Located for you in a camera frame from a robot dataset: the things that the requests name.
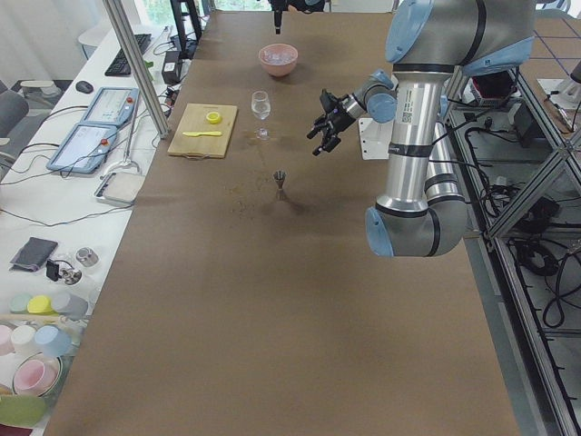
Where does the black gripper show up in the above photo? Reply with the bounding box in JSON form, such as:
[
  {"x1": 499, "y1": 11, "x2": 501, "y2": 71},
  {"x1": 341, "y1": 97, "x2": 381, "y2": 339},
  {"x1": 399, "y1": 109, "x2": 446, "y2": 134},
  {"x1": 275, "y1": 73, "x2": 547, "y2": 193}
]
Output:
[{"x1": 272, "y1": 0, "x2": 361, "y2": 156}]

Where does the clear ice cubes pile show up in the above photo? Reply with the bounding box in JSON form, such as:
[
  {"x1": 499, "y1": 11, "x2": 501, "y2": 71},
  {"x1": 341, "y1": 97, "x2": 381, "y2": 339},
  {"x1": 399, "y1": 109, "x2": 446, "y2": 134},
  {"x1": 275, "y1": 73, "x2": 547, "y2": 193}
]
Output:
[{"x1": 263, "y1": 46, "x2": 294, "y2": 65}]

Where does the steel jigger measuring cup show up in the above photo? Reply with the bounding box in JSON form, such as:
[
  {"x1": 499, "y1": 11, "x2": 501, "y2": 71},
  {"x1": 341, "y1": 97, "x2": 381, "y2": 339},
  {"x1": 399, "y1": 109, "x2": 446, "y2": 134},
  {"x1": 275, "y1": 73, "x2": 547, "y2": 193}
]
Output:
[{"x1": 272, "y1": 170, "x2": 288, "y2": 201}]

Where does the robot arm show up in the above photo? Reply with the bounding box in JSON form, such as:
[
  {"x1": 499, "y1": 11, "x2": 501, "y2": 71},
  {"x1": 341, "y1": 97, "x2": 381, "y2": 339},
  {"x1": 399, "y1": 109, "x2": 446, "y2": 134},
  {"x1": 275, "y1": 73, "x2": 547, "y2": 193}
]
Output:
[{"x1": 310, "y1": 1, "x2": 536, "y2": 257}]

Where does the wine glass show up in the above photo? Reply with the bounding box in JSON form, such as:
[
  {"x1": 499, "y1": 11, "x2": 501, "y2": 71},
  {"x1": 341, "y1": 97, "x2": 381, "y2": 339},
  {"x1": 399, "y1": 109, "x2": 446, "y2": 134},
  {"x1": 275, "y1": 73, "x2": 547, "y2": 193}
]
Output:
[{"x1": 251, "y1": 90, "x2": 271, "y2": 140}]

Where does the lemon slice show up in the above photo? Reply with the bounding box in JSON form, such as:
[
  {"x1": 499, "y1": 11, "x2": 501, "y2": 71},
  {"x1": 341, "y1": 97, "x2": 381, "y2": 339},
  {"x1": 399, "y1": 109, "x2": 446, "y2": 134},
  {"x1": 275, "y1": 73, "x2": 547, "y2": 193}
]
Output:
[{"x1": 205, "y1": 111, "x2": 222, "y2": 124}]

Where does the bamboo cutting board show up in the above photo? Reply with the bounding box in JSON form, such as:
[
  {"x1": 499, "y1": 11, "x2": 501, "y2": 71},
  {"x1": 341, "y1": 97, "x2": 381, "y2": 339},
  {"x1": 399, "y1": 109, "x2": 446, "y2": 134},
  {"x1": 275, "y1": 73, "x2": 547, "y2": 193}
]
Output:
[{"x1": 167, "y1": 104, "x2": 238, "y2": 159}]

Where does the yellow plastic knife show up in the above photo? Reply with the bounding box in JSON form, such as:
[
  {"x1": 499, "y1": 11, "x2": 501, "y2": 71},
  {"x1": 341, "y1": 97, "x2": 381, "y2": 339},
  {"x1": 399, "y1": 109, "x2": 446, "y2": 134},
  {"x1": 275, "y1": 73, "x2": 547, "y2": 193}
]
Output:
[{"x1": 182, "y1": 131, "x2": 222, "y2": 137}]

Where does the black power adapter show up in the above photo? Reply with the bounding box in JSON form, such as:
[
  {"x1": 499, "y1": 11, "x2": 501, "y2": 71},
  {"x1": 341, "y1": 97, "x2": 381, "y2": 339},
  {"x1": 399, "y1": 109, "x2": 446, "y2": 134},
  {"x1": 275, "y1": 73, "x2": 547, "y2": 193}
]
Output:
[{"x1": 162, "y1": 50, "x2": 182, "y2": 85}]

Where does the black keyboard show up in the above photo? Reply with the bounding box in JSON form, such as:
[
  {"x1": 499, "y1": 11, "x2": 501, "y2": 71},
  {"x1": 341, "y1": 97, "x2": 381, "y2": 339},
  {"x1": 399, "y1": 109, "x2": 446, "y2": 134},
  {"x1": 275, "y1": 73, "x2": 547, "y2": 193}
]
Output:
[{"x1": 103, "y1": 33, "x2": 153, "y2": 77}]

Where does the upper teach pendant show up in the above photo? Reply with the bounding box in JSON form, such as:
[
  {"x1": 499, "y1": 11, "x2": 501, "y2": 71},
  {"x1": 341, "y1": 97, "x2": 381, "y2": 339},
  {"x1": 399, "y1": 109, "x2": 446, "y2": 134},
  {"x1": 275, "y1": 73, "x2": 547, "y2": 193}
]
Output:
[{"x1": 82, "y1": 87, "x2": 140, "y2": 126}]

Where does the teach pendant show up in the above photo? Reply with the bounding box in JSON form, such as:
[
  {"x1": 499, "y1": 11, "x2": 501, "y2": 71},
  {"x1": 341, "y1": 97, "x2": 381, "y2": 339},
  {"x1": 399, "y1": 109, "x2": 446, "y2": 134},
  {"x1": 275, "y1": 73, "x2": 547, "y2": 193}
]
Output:
[
  {"x1": 82, "y1": 87, "x2": 140, "y2": 126},
  {"x1": 46, "y1": 123, "x2": 118, "y2": 175}
]

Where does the metal tray with cloth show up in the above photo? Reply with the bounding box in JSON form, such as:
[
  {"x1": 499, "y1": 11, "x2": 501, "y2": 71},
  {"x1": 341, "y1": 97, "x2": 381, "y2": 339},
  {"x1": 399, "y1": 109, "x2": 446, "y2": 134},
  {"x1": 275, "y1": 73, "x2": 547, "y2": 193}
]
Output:
[{"x1": 94, "y1": 172, "x2": 145, "y2": 206}]

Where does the brown table mat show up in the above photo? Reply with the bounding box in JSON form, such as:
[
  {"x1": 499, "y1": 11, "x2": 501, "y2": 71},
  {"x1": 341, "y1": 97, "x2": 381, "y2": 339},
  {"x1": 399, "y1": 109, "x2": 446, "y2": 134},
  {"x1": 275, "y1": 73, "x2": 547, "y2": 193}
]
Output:
[{"x1": 46, "y1": 13, "x2": 519, "y2": 435}]

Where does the black computer mouse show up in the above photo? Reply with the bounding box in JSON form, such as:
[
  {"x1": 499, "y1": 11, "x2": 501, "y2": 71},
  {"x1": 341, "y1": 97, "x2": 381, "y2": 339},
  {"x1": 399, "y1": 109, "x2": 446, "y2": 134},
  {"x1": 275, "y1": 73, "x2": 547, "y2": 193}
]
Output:
[{"x1": 75, "y1": 81, "x2": 94, "y2": 94}]

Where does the lower teach pendant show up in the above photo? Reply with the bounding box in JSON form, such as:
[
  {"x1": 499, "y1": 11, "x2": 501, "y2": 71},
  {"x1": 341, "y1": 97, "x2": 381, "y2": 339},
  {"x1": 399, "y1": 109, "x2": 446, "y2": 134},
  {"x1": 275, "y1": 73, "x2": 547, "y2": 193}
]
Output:
[{"x1": 46, "y1": 123, "x2": 118, "y2": 175}]

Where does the grey office chair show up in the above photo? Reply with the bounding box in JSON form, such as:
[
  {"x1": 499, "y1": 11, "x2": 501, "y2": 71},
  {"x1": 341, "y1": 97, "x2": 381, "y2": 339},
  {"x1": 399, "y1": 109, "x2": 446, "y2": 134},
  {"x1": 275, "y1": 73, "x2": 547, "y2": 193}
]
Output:
[{"x1": 1, "y1": 83, "x2": 34, "y2": 156}]

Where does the grey folded cloth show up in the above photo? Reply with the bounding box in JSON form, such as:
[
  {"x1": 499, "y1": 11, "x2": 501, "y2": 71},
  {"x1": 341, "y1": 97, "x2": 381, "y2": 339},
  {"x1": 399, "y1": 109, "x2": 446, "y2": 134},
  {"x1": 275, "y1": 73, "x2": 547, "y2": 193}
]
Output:
[{"x1": 10, "y1": 237, "x2": 58, "y2": 272}]

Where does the grey blue cup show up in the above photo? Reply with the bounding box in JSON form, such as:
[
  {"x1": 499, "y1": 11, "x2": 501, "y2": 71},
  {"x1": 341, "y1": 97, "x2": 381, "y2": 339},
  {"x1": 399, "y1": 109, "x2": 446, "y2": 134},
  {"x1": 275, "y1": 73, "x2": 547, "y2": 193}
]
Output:
[{"x1": 51, "y1": 292, "x2": 88, "y2": 321}]

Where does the wooden dowel cup rack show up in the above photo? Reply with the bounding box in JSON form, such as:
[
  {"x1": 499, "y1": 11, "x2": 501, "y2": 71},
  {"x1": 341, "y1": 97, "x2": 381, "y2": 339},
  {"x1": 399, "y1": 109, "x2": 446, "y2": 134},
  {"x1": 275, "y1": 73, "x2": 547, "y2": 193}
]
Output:
[{"x1": 1, "y1": 313, "x2": 91, "y2": 324}]

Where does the yellow cup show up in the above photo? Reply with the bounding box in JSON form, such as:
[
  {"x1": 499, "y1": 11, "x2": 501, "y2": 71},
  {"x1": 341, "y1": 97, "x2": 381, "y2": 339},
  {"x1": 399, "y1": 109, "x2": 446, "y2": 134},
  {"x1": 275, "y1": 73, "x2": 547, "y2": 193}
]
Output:
[{"x1": 26, "y1": 295, "x2": 56, "y2": 315}]

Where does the light blue cup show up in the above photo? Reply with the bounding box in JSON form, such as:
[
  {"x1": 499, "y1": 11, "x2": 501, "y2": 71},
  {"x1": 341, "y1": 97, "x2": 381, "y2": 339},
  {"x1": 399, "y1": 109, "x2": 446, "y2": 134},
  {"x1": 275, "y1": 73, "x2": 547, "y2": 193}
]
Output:
[{"x1": 34, "y1": 325, "x2": 73, "y2": 357}]

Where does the pale green cup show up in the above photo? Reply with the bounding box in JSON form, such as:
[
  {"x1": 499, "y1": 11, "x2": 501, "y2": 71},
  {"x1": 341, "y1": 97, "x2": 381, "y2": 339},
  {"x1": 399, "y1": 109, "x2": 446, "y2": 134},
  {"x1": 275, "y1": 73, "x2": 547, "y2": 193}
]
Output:
[{"x1": 9, "y1": 293, "x2": 32, "y2": 314}]

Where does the white cup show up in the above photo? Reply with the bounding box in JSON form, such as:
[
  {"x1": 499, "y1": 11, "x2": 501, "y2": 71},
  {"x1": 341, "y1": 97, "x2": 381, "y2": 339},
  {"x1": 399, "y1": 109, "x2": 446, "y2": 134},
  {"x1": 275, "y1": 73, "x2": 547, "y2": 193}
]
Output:
[{"x1": 10, "y1": 325, "x2": 39, "y2": 356}]

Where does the pink cup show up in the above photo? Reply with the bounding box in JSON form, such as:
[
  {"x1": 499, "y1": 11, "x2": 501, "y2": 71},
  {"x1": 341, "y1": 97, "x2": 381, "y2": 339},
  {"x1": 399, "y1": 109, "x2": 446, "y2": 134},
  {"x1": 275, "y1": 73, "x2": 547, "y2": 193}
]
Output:
[{"x1": 0, "y1": 324, "x2": 15, "y2": 356}]

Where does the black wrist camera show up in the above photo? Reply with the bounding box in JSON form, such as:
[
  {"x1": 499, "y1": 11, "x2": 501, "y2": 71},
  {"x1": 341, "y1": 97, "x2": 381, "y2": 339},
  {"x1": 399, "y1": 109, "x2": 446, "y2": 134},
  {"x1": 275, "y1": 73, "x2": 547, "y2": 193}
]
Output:
[{"x1": 320, "y1": 88, "x2": 340, "y2": 114}]

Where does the aluminium frame post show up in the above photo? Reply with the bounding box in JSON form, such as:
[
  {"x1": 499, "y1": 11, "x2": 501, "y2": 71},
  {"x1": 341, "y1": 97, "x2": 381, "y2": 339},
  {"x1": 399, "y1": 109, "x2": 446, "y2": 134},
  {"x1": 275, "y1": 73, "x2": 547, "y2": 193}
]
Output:
[{"x1": 103, "y1": 0, "x2": 170, "y2": 139}]

